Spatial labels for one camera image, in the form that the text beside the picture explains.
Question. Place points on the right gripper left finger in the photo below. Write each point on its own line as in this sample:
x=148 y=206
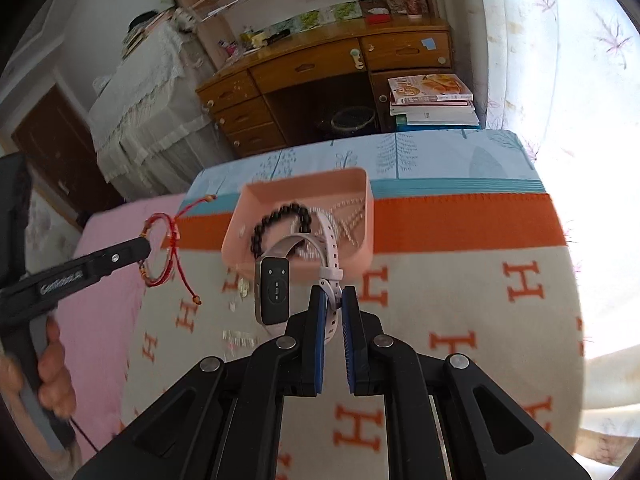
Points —
x=222 y=420

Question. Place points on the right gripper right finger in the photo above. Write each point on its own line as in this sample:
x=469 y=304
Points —
x=445 y=418

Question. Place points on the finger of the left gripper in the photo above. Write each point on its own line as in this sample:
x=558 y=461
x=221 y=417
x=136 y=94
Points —
x=90 y=264

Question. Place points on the pearl bar hair clip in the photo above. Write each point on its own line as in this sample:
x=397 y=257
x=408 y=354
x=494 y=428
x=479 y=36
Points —
x=234 y=339

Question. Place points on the pink strap smart watch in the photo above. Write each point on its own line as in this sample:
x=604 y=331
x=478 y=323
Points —
x=299 y=258

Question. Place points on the person's left hand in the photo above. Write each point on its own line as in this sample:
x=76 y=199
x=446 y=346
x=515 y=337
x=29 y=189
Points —
x=56 y=394

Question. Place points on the pink fleece blanket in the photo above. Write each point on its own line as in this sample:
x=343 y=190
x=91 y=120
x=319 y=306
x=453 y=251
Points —
x=97 y=323

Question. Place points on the round gold brooch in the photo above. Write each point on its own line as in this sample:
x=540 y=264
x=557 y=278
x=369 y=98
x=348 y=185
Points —
x=244 y=288

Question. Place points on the brown wooden door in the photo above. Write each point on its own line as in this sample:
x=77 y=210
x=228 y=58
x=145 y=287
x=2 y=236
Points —
x=59 y=145

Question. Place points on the lace covered furniture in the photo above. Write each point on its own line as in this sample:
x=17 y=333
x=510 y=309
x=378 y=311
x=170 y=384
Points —
x=151 y=133

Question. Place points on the pink plastic tray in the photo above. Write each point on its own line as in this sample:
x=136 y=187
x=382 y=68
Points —
x=268 y=211

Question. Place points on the wastebasket under desk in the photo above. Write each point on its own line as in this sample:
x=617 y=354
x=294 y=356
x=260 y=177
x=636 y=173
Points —
x=353 y=121

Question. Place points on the stack of books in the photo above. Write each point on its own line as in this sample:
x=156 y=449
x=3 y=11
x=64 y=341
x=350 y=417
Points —
x=433 y=100

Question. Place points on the wooden desk with drawers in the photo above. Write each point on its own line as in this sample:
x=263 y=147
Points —
x=285 y=95

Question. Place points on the floral window curtain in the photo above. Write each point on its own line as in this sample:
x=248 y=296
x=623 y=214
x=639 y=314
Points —
x=564 y=76

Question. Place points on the red box on desk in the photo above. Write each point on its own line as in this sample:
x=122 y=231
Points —
x=373 y=19

